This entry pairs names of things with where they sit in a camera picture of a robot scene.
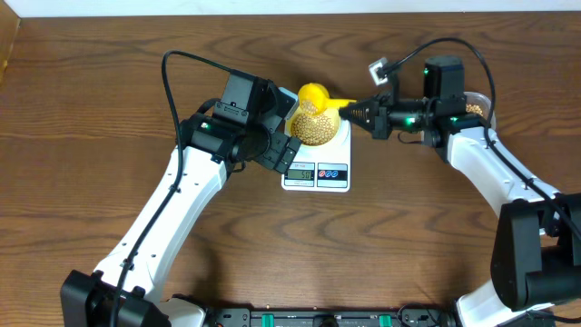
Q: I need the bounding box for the yellow plastic measuring scoop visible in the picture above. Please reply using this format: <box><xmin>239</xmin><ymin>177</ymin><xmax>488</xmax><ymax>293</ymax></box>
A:
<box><xmin>298</xmin><ymin>83</ymin><xmax>355</xmax><ymax>115</ymax></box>

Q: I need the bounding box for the clear container of soybeans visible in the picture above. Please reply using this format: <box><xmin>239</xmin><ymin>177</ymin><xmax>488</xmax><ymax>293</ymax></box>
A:
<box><xmin>419</xmin><ymin>91</ymin><xmax>497</xmax><ymax>146</ymax></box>

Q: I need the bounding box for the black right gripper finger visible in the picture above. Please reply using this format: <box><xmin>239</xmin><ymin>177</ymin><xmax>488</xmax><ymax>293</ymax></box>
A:
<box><xmin>349</xmin><ymin>96</ymin><xmax>386</xmax><ymax>109</ymax></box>
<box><xmin>339</xmin><ymin>106</ymin><xmax>377</xmax><ymax>134</ymax></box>

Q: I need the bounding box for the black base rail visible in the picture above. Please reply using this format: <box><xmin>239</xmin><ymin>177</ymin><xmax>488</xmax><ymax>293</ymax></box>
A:
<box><xmin>202</xmin><ymin>305</ymin><xmax>462</xmax><ymax>327</ymax></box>

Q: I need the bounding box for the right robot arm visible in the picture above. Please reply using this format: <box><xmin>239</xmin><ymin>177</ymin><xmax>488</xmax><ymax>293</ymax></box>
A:
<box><xmin>339</xmin><ymin>55</ymin><xmax>580</xmax><ymax>326</ymax></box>

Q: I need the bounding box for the white digital kitchen scale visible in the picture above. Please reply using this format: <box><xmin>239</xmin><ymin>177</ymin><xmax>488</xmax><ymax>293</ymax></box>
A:
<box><xmin>281</xmin><ymin>118</ymin><xmax>351</xmax><ymax>193</ymax></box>

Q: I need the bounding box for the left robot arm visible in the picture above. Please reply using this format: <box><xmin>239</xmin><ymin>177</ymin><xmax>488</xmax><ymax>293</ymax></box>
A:
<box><xmin>60</xmin><ymin>70</ymin><xmax>300</xmax><ymax>326</ymax></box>

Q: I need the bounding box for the yellow plastic bowl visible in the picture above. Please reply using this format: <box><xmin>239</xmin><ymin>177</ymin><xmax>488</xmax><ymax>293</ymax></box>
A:
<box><xmin>289</xmin><ymin>100</ymin><xmax>340</xmax><ymax>146</ymax></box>

